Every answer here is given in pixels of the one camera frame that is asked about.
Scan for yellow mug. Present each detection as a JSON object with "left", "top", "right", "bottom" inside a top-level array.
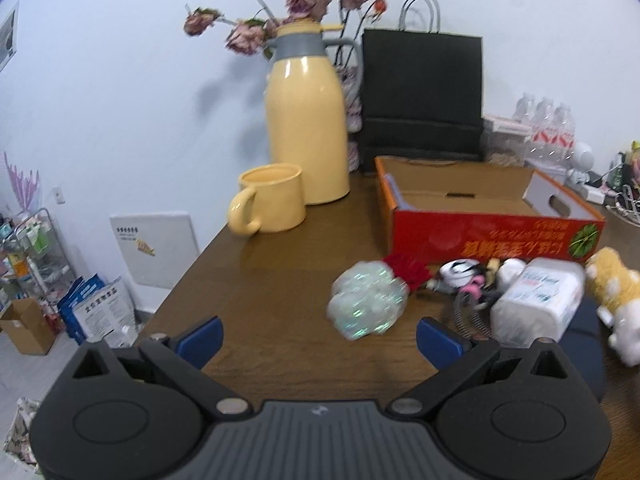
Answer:
[{"left": 227, "top": 163, "right": 307, "bottom": 236}]

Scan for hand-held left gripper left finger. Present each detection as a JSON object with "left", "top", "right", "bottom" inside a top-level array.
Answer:
[{"left": 74, "top": 316, "right": 252, "bottom": 421}]

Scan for clear iridescent ball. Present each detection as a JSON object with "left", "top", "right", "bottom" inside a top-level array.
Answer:
[{"left": 327, "top": 261, "right": 410, "bottom": 341}]

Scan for white and pink toy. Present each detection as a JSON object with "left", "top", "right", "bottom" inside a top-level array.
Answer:
[{"left": 432, "top": 259, "right": 488, "bottom": 306}]

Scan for clear jar of nuts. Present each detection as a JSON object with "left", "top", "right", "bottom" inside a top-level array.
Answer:
[{"left": 482, "top": 129, "right": 531, "bottom": 166}]

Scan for yellow and white plush toy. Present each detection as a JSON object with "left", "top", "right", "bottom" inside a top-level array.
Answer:
[{"left": 585, "top": 247, "right": 640, "bottom": 366}]

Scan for wall picture frame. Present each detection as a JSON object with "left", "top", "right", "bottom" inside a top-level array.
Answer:
[{"left": 0, "top": 2, "right": 21, "bottom": 73}]

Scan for red fabric rose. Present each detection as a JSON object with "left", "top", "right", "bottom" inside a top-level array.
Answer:
[{"left": 384, "top": 254, "right": 432, "bottom": 293}]

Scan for black and white braided cable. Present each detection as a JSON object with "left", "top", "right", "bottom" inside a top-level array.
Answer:
[{"left": 452, "top": 290, "right": 493, "bottom": 343}]

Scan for flat white box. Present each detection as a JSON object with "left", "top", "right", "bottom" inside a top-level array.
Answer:
[{"left": 482, "top": 114, "right": 532, "bottom": 136}]

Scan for white robot figure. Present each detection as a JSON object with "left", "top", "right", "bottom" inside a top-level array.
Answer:
[{"left": 565, "top": 142, "right": 596, "bottom": 186}]

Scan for dark blue pouch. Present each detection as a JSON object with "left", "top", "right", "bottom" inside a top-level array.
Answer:
[{"left": 562, "top": 300, "right": 607, "bottom": 402}]

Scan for metal wire rack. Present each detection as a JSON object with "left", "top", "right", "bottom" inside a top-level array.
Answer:
[{"left": 0, "top": 207, "right": 76, "bottom": 321}]

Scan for patterned basket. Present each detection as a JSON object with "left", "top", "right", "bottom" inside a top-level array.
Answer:
[{"left": 2, "top": 397, "right": 41, "bottom": 466}]

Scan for bunch of dried pink roses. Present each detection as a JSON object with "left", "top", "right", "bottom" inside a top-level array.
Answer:
[{"left": 182, "top": 0, "right": 388, "bottom": 58}]

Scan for black paper bag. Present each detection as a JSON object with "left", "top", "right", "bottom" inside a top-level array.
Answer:
[{"left": 360, "top": 0, "right": 485, "bottom": 173}]

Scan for white cables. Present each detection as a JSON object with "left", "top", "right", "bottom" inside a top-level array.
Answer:
[{"left": 602, "top": 180, "right": 640, "bottom": 226}]

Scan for purple cloth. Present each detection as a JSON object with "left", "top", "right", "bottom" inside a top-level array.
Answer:
[{"left": 382, "top": 172, "right": 417, "bottom": 212}]

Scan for blue and white bags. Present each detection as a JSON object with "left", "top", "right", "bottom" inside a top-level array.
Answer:
[{"left": 57, "top": 274, "right": 136, "bottom": 347}]

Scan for pink textured vase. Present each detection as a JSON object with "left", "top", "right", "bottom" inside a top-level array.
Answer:
[{"left": 336, "top": 65, "right": 363, "bottom": 172}]

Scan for red cardboard box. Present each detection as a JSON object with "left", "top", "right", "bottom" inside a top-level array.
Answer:
[{"left": 375, "top": 156, "right": 607, "bottom": 266}]

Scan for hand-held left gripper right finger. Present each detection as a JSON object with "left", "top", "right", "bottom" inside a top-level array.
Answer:
[{"left": 387, "top": 317, "right": 571, "bottom": 418}]

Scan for white tissue pack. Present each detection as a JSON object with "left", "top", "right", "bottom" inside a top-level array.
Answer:
[{"left": 490, "top": 257, "right": 587, "bottom": 348}]

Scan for white board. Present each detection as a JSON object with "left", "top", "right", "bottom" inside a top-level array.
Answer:
[{"left": 110, "top": 212, "right": 201, "bottom": 291}]

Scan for yellow thermos jug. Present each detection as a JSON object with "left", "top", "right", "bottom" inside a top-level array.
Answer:
[{"left": 264, "top": 21, "right": 361, "bottom": 206}]

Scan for purple dried plant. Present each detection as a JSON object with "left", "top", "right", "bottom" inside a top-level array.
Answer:
[{"left": 4, "top": 152, "right": 41, "bottom": 211}]

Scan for brown cardboard box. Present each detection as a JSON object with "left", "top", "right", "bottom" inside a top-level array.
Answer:
[{"left": 0, "top": 299, "right": 58, "bottom": 356}]

